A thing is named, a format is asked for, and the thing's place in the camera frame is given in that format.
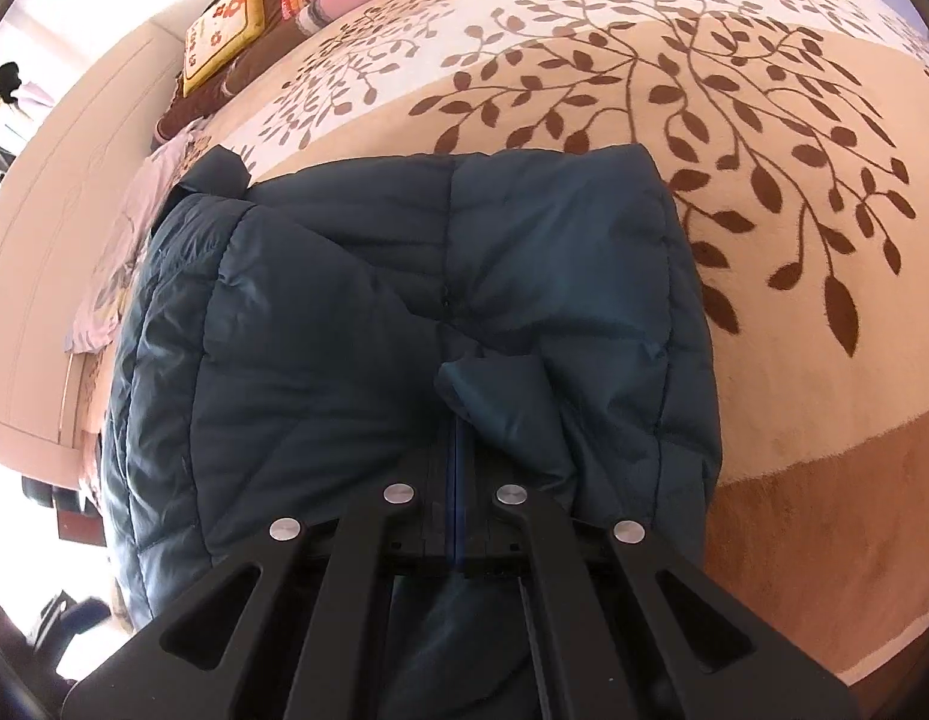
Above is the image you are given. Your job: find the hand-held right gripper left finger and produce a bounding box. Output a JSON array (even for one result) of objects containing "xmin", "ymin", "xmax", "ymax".
[{"xmin": 63, "ymin": 424, "xmax": 460, "ymax": 720}]

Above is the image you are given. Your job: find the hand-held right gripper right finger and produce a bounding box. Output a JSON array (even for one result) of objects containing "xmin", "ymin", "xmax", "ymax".
[{"xmin": 458, "ymin": 439, "xmax": 859, "ymax": 720}]

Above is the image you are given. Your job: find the dark teal puffer jacket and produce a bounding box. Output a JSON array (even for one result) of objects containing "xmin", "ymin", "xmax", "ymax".
[{"xmin": 104, "ymin": 142, "xmax": 724, "ymax": 720}]

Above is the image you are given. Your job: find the pale printed bed sheet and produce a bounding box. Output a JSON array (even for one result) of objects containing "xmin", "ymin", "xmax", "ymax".
[{"xmin": 63, "ymin": 127, "xmax": 212, "ymax": 355}]

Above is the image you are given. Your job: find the beige leaf print blanket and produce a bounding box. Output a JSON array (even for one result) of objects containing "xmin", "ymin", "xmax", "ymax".
[{"xmin": 74, "ymin": 0, "xmax": 929, "ymax": 691}]

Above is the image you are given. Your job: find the brown pillow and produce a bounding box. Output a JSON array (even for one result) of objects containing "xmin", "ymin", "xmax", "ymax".
[{"xmin": 155, "ymin": 34, "xmax": 304, "ymax": 145}]

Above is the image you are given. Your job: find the cream panelled wardrobe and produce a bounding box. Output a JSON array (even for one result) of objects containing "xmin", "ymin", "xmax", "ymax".
[{"xmin": 0, "ymin": 11, "xmax": 203, "ymax": 466}]

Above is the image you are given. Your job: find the yellow-edged flower cushion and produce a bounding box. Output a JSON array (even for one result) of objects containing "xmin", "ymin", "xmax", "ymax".
[{"xmin": 181, "ymin": 0, "xmax": 269, "ymax": 97}]

